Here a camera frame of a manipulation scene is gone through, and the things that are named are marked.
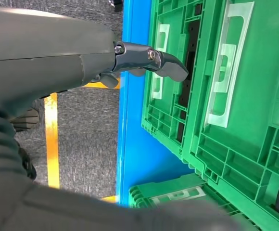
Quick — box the blue metal shelf rack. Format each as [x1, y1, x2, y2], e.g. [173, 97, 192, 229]
[109, 0, 195, 208]

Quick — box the green folded plastic crate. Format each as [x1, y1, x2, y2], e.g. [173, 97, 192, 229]
[129, 173, 262, 231]
[181, 0, 279, 231]
[141, 0, 204, 162]

